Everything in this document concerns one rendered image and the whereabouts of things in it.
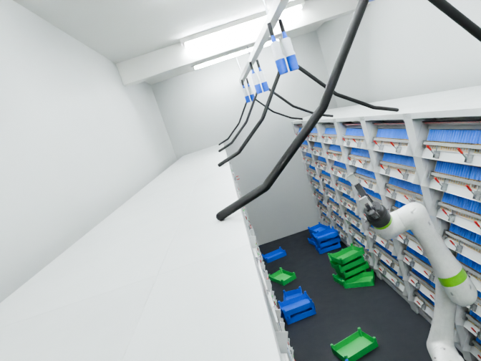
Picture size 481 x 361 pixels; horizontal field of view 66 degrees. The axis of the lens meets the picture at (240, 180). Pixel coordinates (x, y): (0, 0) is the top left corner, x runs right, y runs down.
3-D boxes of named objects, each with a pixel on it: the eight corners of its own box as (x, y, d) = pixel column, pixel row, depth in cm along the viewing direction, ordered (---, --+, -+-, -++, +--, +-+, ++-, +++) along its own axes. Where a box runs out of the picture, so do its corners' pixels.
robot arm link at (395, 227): (384, 247, 170) (375, 228, 178) (410, 235, 166) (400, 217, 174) (373, 233, 162) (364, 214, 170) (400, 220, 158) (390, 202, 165)
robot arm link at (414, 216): (439, 281, 164) (432, 269, 175) (464, 271, 160) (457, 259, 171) (397, 214, 161) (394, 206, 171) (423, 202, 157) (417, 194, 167)
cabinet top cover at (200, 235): (228, 161, 293) (227, 157, 293) (255, 259, 76) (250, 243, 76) (204, 169, 293) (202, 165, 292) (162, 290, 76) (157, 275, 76)
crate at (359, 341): (361, 335, 308) (358, 326, 307) (378, 346, 289) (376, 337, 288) (332, 352, 298) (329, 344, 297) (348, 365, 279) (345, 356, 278)
